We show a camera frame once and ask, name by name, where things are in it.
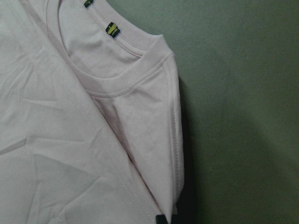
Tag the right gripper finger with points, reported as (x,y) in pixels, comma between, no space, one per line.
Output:
(161,219)

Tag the pink Snoopy t-shirt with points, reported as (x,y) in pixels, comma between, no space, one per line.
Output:
(90,117)

